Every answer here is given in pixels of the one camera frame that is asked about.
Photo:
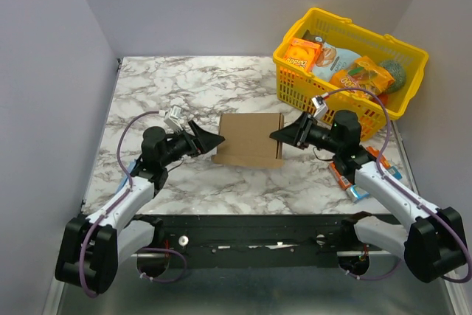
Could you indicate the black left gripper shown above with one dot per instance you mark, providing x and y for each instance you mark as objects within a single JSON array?
[{"x": 203, "y": 142}]

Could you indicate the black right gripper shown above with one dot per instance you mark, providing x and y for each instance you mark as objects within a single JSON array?
[{"x": 302, "y": 133}]

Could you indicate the brown cardboard box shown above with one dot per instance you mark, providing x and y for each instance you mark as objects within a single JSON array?
[{"x": 248, "y": 142}]

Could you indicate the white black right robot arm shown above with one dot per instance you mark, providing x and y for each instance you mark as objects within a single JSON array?
[{"x": 431, "y": 241}]

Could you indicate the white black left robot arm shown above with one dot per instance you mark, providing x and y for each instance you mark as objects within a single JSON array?
[{"x": 110, "y": 219}]

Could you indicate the orange small box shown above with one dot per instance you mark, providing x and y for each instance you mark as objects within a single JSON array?
[{"x": 345, "y": 164}]

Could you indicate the orange snack box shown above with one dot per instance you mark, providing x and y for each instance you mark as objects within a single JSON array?
[{"x": 302, "y": 53}]

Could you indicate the blue white small box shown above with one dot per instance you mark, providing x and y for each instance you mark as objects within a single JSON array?
[{"x": 356, "y": 193}]

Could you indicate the yellow plastic basket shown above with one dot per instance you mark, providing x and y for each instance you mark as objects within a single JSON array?
[{"x": 297, "y": 87}]

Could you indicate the light blue snack bag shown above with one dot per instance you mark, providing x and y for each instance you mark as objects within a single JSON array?
[{"x": 332, "y": 60}]

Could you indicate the orange candy bag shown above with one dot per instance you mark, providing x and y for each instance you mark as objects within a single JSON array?
[{"x": 363, "y": 74}]

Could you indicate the orange round item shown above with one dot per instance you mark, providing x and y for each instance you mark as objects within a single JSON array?
[{"x": 383, "y": 98}]

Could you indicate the blue small tag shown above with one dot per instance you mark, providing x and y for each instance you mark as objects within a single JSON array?
[{"x": 122, "y": 184}]

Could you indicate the green steel scouring pad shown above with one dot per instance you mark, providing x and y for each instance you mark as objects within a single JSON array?
[{"x": 397, "y": 72}]

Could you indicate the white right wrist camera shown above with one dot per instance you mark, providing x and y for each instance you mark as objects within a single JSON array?
[{"x": 320, "y": 105}]

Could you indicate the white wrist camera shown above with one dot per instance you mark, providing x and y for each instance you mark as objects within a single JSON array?
[
  {"x": 172, "y": 118},
  {"x": 320, "y": 105}
]

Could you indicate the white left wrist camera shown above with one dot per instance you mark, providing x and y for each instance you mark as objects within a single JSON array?
[{"x": 172, "y": 118}]

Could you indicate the aluminium rail frame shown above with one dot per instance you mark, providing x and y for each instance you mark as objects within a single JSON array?
[{"x": 305, "y": 290}]

